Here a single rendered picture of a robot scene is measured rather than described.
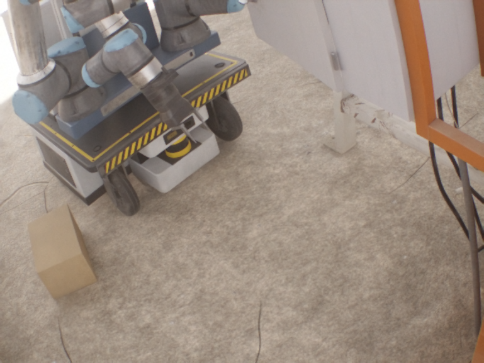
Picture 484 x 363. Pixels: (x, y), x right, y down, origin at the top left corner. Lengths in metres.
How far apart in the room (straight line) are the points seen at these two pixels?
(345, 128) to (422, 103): 1.00
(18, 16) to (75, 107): 0.50
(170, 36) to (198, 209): 0.61
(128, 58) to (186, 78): 0.72
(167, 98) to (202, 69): 0.71
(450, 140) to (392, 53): 0.21
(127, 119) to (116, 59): 0.60
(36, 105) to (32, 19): 0.29
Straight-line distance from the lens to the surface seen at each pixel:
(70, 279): 2.06
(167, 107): 1.62
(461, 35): 1.37
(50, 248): 2.08
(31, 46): 1.79
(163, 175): 2.18
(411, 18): 1.11
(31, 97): 1.83
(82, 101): 2.02
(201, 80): 2.22
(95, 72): 1.66
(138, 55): 1.58
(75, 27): 1.43
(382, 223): 1.97
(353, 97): 2.11
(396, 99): 1.24
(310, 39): 1.36
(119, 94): 2.09
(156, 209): 2.25
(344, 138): 2.21
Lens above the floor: 1.36
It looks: 37 degrees down
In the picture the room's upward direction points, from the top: 17 degrees counter-clockwise
